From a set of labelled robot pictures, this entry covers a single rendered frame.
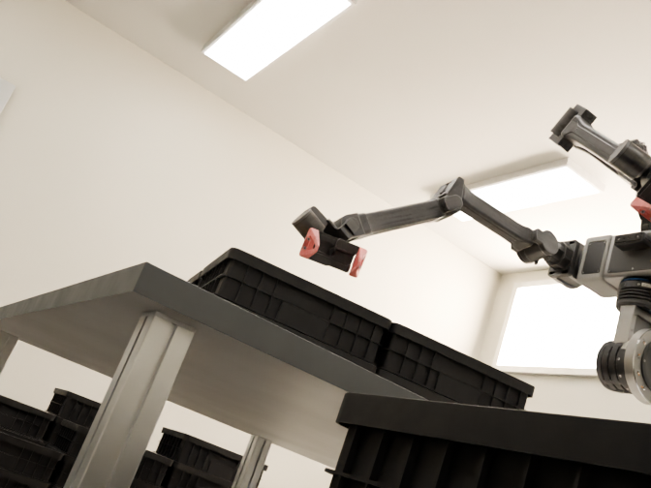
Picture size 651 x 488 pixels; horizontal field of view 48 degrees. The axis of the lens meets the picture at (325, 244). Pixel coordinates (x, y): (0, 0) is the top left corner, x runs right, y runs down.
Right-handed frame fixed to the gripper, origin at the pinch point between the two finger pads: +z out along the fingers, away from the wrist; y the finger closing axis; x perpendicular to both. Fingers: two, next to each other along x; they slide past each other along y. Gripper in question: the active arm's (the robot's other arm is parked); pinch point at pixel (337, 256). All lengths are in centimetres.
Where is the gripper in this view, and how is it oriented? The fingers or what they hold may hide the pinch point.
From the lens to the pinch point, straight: 156.6
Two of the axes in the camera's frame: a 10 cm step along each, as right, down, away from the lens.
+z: 1.4, 1.0, -9.9
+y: 9.2, 3.6, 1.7
